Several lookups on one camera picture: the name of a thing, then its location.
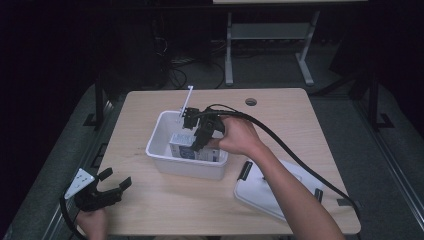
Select white lid with black handle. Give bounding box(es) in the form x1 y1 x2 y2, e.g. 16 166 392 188
233 159 326 223

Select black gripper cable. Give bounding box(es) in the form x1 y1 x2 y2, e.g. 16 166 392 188
199 103 363 222
59 195 88 240

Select grey metal stand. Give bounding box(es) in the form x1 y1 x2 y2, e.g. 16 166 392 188
224 9 321 87

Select grey tape piece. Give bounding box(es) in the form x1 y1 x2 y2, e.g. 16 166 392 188
336 198 362 207

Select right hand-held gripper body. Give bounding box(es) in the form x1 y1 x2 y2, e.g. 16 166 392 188
179 85 226 136

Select black floor cables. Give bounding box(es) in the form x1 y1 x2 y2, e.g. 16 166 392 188
152 35 228 90

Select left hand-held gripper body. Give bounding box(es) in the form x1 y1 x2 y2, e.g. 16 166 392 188
64 167 123 213

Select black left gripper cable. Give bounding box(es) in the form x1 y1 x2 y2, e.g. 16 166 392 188
59 195 88 240

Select black metal post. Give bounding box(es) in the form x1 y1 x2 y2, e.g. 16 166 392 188
82 73 107 130
367 72 395 132

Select person's left hand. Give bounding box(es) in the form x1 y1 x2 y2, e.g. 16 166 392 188
76 208 110 240

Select white plastic storage box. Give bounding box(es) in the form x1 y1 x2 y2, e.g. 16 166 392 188
145 110 230 181

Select person's right hand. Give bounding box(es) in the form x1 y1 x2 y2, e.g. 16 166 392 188
207 115 268 160

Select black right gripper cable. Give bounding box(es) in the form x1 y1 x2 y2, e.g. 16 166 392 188
199 103 363 222

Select aluminium floor rail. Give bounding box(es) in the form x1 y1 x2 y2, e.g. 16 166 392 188
42 99 125 240
352 99 424 231

